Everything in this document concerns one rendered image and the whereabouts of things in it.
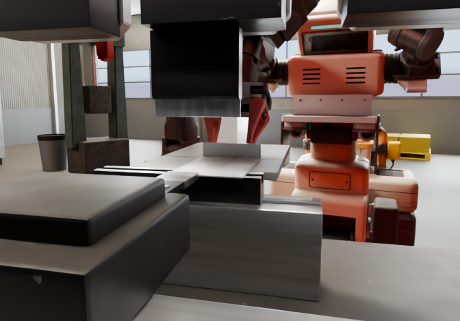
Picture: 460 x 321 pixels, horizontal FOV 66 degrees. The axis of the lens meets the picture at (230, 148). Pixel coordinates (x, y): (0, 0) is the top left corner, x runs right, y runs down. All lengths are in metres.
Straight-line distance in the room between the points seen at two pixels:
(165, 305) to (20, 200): 0.08
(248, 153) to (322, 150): 0.65
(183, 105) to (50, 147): 5.70
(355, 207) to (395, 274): 0.61
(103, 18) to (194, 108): 0.14
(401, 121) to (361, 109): 7.35
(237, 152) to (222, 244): 0.16
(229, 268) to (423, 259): 0.27
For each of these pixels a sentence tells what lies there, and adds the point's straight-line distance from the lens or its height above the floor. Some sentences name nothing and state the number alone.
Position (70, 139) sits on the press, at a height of 0.55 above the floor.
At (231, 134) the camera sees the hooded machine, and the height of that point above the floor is 0.36.
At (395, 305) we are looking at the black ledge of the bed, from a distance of 0.43.
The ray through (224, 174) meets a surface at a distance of 0.38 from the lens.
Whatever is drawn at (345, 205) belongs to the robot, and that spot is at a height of 0.78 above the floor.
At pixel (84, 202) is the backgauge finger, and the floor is 1.03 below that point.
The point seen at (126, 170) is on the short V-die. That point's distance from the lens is 0.44.
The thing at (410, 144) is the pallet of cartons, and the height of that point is 0.27.
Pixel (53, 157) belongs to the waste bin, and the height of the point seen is 0.23.
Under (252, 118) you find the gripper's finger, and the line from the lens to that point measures 0.50.
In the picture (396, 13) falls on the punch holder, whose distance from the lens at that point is 0.37.
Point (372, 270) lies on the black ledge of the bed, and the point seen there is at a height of 0.88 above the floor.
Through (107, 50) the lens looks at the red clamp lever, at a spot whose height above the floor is 1.15.
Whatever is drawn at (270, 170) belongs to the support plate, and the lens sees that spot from 0.42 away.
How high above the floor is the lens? 1.08
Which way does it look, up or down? 8 degrees down
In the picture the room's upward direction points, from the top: straight up
